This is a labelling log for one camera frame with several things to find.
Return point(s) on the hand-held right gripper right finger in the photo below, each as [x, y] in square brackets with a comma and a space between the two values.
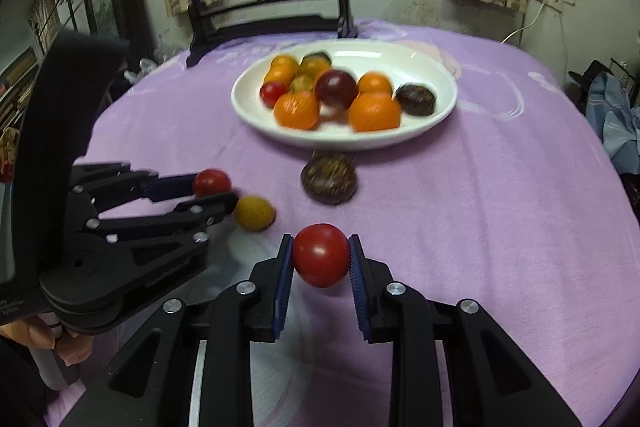
[359, 287]

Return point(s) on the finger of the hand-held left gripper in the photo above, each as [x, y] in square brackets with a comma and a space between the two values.
[170, 187]
[210, 209]

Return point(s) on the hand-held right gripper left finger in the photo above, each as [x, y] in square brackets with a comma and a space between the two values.
[284, 287]

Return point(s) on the red tomato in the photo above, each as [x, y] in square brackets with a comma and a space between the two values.
[271, 94]
[212, 181]
[320, 262]

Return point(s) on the small yellow fruit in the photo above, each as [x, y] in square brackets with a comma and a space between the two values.
[255, 213]

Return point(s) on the large orange mandarin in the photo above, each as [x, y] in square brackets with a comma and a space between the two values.
[374, 113]

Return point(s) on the purple plum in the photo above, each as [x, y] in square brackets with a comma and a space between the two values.
[336, 88]

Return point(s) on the dark brown passion fruit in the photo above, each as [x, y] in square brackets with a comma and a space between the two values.
[415, 99]
[328, 178]

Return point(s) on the smooth orange tomato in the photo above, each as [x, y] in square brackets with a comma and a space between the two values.
[374, 83]

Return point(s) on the white oval plate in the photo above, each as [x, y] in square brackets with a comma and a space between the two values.
[425, 67]

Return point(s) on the person's left hand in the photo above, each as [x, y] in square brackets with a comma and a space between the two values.
[75, 349]

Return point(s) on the white plastic bag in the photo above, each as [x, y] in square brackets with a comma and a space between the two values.
[142, 67]

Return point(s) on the bookshelf with books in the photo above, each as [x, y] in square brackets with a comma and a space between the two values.
[17, 77]

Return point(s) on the purple tablecloth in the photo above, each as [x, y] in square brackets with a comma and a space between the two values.
[475, 207]

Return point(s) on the small orange mandarin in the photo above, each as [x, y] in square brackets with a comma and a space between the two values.
[281, 76]
[301, 83]
[281, 62]

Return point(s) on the greenish orange mandarin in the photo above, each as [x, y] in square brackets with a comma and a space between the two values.
[312, 67]

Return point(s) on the black bag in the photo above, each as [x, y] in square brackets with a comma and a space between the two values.
[587, 79]

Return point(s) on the blue clothing pile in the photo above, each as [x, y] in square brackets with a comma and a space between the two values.
[620, 122]

